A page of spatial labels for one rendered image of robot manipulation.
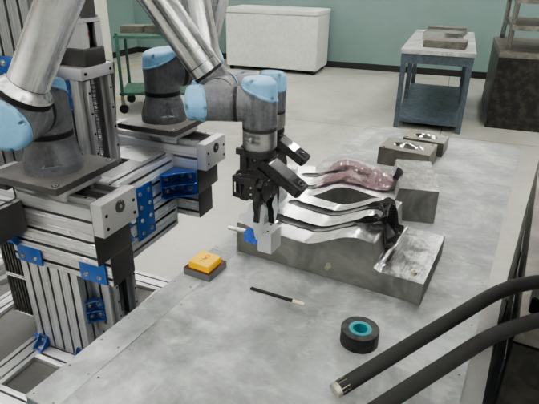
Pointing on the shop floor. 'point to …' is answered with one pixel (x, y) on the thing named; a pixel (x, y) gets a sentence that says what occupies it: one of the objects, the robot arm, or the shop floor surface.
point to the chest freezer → (277, 37)
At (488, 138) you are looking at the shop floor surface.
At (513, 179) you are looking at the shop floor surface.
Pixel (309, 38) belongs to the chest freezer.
